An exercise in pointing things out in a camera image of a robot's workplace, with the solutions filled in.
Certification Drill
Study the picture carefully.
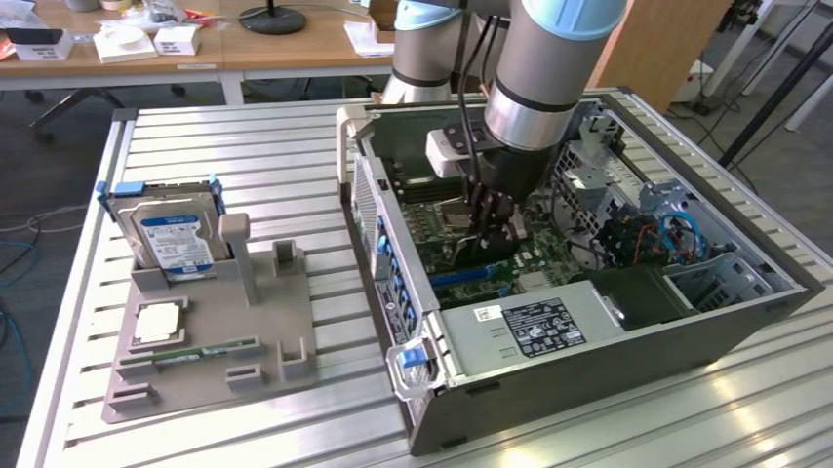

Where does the white table frame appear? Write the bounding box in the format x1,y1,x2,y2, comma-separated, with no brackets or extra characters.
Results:
701,0,833,133

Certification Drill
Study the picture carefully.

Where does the brown cardboard box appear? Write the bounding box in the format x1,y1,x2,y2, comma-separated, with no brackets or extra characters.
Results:
368,0,402,30

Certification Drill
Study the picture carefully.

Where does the small white labelled box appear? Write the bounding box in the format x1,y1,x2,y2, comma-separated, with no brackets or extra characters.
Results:
154,24,201,56

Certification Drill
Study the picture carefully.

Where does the stack of white papers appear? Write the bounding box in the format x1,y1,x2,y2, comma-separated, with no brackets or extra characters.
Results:
342,21,398,59

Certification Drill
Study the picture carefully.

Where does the black tripod pole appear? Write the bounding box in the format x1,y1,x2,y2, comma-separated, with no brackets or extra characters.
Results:
719,28,833,170

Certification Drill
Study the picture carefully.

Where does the silver case handle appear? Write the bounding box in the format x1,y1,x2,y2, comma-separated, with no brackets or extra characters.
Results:
385,340,450,402

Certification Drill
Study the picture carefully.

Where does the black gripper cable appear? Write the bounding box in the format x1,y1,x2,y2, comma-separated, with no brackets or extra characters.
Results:
479,14,500,98

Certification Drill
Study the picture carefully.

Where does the grey power supply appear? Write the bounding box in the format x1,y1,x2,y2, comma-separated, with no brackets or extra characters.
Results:
433,280,631,386

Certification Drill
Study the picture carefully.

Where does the open black PC case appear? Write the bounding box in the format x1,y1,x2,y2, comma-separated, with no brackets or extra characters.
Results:
336,86,828,457

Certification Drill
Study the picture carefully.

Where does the white box with round dish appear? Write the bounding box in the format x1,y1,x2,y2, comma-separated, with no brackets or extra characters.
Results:
93,26,159,64

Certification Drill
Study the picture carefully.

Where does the CPU socket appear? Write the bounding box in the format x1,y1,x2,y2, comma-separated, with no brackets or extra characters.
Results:
440,198,475,231

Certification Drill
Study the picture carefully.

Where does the grey parts rack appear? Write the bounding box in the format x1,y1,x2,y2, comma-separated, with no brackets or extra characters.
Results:
101,212,321,425

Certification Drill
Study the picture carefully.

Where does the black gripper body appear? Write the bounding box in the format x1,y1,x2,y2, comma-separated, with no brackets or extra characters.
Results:
468,139,553,202

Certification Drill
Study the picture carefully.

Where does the blue disk wire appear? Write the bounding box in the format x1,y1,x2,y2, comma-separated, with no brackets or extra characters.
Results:
656,212,709,260

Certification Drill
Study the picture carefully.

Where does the black office chair base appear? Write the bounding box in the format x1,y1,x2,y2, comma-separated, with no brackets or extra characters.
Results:
29,87,130,143

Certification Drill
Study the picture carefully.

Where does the wooden desk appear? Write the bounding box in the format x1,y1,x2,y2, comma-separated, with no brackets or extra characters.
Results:
0,0,581,106

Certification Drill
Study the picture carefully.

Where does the black lamp base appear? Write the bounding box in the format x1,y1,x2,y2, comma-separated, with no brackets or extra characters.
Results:
238,0,309,35

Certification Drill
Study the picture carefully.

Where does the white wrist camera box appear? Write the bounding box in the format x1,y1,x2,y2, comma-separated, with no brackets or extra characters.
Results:
424,127,489,179

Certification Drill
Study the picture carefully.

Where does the black power wire bundle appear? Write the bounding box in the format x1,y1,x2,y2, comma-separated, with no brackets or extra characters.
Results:
596,218,660,268

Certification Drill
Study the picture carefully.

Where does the black graphics card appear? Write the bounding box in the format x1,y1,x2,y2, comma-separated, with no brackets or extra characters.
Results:
452,228,527,272

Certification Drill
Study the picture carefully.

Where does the silver disk bay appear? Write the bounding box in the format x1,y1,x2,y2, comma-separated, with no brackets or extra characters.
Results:
663,253,778,314

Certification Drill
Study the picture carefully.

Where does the wide white labelled box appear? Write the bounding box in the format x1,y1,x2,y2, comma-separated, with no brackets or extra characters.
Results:
14,41,77,62

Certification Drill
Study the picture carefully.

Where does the black camera cable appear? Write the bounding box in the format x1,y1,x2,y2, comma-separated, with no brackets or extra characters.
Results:
453,8,477,150

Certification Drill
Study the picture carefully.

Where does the hard disk with blue caddy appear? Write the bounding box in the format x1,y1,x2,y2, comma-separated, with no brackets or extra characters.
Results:
94,179,230,285

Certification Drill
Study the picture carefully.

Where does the white floor box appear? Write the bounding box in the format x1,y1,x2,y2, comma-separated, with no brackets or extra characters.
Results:
669,60,717,106

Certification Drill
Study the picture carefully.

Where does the black flat device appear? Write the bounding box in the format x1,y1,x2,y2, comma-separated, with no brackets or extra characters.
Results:
6,27,66,48

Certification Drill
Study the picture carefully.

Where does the silver CPU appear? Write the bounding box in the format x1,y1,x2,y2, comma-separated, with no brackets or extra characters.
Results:
133,304,186,342

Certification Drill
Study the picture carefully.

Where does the wooden cabinet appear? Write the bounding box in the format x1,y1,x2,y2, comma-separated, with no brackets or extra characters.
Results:
585,0,739,117

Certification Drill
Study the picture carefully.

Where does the blue case latch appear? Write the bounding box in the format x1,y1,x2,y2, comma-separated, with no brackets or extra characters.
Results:
394,343,426,375

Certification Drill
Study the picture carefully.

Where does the blue expansion slot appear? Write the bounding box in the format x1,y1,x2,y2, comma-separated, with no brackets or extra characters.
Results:
429,266,500,290

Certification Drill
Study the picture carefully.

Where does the green motherboard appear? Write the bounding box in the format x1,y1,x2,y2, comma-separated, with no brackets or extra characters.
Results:
389,158,592,313

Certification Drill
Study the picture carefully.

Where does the silver drive cage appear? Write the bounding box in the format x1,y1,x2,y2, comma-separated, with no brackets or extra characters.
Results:
552,140,648,230

